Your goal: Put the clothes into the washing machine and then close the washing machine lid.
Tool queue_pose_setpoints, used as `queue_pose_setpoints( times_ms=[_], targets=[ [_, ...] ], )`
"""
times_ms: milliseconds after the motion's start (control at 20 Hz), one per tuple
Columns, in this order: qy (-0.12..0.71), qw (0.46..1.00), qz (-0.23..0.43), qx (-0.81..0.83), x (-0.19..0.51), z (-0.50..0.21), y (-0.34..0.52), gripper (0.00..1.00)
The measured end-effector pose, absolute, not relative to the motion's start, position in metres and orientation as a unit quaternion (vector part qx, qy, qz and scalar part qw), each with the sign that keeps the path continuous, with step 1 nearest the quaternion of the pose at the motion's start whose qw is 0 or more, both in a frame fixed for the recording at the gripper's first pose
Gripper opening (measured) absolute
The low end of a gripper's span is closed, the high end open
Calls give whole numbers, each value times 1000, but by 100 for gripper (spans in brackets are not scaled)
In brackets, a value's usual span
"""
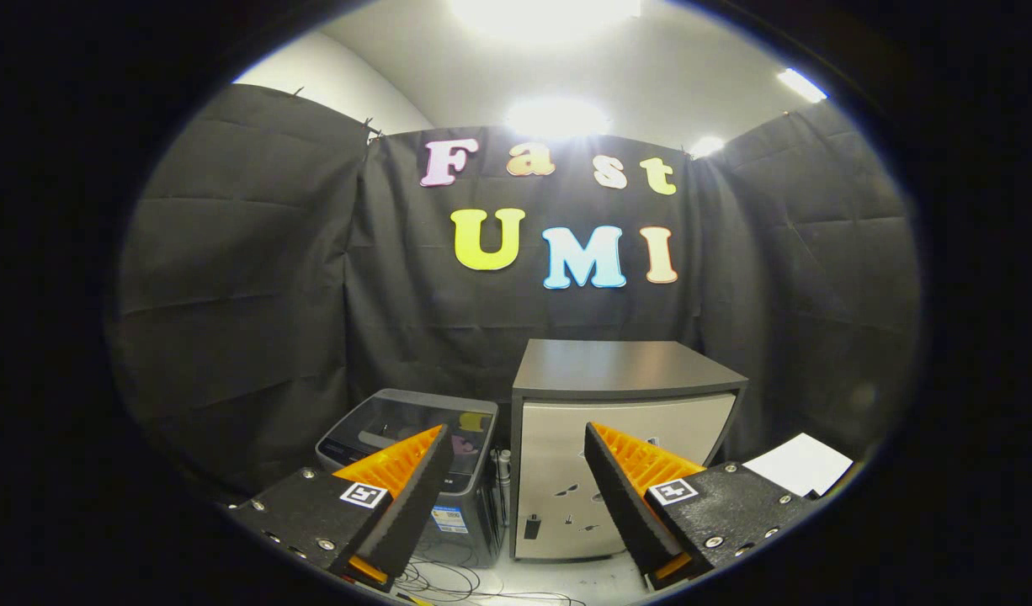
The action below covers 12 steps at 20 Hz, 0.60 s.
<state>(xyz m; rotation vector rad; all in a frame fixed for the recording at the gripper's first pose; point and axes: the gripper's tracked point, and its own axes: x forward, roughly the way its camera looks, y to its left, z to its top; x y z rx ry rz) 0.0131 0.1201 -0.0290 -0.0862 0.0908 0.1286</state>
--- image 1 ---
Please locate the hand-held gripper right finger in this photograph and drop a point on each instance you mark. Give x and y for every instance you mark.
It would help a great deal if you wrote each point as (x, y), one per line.
(621, 505)

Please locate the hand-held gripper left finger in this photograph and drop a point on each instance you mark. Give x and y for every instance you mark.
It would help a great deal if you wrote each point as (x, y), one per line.
(415, 497)

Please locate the grey washing machine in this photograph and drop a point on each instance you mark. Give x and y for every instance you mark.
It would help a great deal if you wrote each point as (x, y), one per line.
(474, 534)

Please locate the dark washing machine lid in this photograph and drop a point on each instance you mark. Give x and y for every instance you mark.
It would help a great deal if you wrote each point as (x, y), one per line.
(381, 417)

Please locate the silver cabinet with dark top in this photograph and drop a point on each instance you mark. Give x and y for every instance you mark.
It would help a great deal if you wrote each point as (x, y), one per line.
(617, 370)

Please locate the white paper sheet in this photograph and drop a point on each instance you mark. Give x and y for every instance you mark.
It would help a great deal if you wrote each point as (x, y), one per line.
(798, 465)

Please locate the black backdrop cloth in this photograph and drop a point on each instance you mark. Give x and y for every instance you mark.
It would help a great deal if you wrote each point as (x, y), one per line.
(247, 278)

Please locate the small ceiling light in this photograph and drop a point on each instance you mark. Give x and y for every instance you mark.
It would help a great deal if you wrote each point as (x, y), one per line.
(706, 146)

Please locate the rectangular ceiling light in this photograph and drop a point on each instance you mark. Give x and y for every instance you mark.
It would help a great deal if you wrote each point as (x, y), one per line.
(800, 84)

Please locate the large round ceiling light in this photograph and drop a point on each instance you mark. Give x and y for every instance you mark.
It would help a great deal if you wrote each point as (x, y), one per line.
(545, 17)

